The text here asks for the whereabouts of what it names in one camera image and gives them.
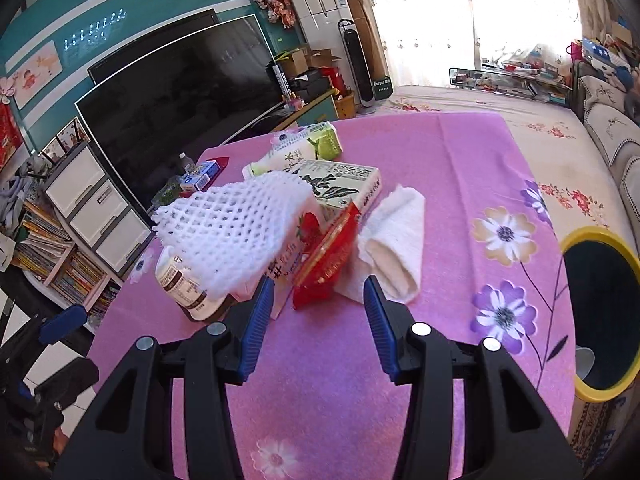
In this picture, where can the white drawer unit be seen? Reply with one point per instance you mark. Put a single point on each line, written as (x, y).
(100, 205)

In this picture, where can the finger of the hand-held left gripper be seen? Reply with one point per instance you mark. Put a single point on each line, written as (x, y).
(62, 321)

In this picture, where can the red box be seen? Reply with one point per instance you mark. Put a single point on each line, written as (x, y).
(334, 79)

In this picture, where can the white paper towel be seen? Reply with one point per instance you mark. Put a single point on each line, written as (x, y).
(395, 240)

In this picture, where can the yellow basket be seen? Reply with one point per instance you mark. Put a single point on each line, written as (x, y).
(345, 106)

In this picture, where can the beige embroidered sofa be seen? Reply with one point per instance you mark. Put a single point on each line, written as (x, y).
(610, 125)

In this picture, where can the strawberry print carton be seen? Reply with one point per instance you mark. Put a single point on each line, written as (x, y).
(306, 230)

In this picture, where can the pink fish wall picture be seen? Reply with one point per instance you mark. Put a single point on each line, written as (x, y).
(37, 75)

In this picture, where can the white foam fruit net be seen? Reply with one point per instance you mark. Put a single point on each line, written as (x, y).
(225, 230)

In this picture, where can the clear water bottle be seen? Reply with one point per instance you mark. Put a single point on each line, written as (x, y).
(186, 162)

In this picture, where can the white sheer curtain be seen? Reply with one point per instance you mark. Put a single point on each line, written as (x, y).
(425, 20)

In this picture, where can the tall flat cardboard board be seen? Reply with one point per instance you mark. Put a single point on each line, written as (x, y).
(360, 10)

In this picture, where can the black white tall box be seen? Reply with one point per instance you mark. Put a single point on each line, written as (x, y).
(281, 82)

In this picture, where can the red snack packet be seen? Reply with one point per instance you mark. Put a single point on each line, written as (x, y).
(325, 265)

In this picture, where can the white black patterned box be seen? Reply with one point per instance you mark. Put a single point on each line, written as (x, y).
(345, 180)

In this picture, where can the large curved television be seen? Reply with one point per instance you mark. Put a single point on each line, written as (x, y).
(175, 100)

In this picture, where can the flat red packet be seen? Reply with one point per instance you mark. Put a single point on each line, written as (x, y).
(223, 161)

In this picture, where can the bookshelf with books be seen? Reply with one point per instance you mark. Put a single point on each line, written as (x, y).
(55, 260)

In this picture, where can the pile of colourful bags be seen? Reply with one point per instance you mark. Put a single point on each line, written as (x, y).
(605, 55)

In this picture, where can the green white juice bottle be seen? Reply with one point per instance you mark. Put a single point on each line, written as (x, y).
(300, 149)

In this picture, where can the beige floral sheet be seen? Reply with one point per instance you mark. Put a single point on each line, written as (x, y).
(550, 160)

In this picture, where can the glass coffee table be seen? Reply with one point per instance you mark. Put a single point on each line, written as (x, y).
(510, 80)

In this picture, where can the yellow teal television cabinet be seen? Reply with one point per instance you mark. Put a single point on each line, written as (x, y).
(315, 112)

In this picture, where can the row of photo frames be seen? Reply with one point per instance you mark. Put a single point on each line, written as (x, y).
(65, 140)

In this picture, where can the red wall hanging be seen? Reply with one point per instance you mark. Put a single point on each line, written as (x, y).
(9, 135)

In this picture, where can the artificial flower bunch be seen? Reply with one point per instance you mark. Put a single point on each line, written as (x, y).
(274, 2)

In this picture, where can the black flat screen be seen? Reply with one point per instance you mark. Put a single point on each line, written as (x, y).
(150, 42)

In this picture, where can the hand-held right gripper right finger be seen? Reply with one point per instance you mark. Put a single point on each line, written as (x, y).
(380, 330)

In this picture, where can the black white tower fan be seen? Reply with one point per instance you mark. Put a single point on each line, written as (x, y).
(357, 60)

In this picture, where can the small blue carton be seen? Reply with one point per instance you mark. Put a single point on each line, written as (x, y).
(200, 175)

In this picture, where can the open cardboard boxes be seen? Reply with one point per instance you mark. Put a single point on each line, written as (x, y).
(310, 60)

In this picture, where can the pink floral tablecloth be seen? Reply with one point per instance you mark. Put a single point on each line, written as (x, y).
(450, 160)

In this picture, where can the brown label bottle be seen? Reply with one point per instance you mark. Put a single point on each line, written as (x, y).
(180, 280)

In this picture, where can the yellow rimmed trash bin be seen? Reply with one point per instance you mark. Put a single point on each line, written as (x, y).
(600, 285)

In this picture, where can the clear tray of green sprouts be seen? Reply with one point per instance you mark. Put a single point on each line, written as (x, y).
(170, 191)

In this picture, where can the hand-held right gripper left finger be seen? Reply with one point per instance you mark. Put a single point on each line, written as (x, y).
(257, 330)

